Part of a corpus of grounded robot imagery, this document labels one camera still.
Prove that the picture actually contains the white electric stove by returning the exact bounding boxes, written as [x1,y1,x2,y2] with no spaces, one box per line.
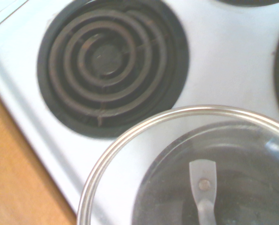
[0,0,279,225]

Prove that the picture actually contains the glass lid with metal handle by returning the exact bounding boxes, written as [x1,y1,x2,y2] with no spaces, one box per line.
[77,105,279,225]

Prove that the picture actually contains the black coil burner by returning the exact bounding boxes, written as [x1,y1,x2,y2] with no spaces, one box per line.
[37,0,190,139]

